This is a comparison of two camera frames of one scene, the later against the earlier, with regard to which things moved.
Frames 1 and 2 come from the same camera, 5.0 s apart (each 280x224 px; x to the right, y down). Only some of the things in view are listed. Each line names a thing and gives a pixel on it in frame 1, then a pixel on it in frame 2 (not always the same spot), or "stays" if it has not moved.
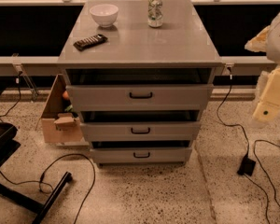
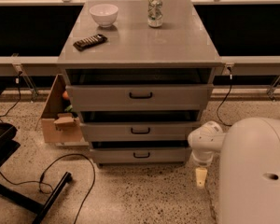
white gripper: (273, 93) to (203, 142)
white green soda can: (155, 11) stays
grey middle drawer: (138, 132) stays
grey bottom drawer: (116, 155) stays
